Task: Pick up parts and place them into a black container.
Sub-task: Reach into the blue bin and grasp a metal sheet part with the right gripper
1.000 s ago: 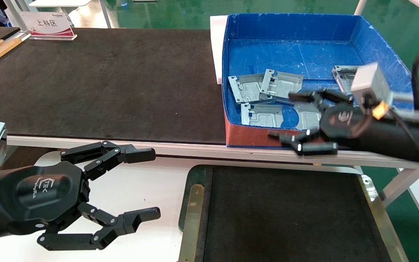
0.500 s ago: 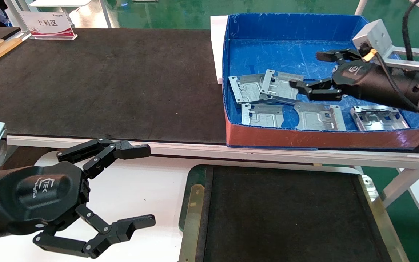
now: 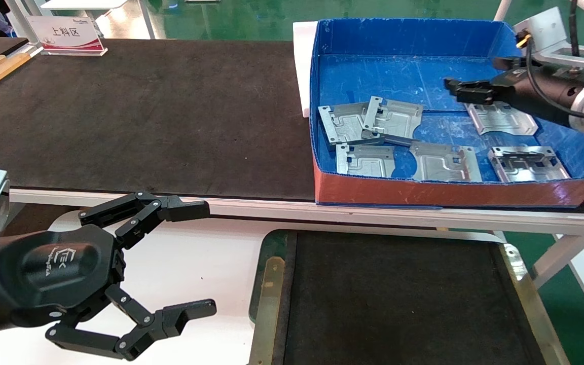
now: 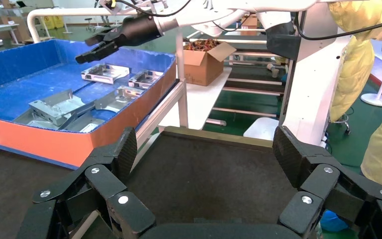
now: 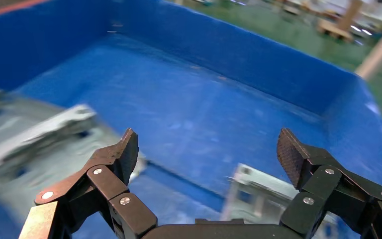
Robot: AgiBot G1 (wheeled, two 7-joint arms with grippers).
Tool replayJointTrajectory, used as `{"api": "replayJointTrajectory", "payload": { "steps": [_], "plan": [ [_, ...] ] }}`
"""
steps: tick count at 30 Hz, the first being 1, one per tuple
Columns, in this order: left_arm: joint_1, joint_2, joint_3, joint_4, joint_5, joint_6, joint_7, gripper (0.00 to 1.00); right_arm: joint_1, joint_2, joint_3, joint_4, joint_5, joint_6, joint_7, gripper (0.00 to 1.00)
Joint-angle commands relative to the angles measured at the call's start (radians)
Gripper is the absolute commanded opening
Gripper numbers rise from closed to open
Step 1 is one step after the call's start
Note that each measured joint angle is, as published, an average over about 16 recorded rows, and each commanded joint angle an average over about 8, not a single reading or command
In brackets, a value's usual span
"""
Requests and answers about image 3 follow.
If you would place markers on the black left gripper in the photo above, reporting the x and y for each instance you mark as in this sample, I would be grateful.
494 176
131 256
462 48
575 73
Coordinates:
53 274

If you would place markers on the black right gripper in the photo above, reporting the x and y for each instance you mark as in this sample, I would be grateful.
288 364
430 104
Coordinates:
540 94

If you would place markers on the grey stamped metal bracket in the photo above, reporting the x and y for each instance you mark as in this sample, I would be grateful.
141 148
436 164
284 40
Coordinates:
444 162
340 126
368 162
505 121
393 121
525 167

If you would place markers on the blue box with orange side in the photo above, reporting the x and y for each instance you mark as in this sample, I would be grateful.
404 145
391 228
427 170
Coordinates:
413 76

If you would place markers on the white acrylic sign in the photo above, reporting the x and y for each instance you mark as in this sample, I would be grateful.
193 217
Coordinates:
66 33

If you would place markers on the white bent tube frame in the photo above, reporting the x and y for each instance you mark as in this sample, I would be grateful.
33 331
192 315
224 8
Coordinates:
502 10

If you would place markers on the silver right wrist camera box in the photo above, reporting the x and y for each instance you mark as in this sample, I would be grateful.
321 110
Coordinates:
545 30

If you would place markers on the white table frame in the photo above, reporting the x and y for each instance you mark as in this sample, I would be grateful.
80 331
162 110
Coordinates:
373 215

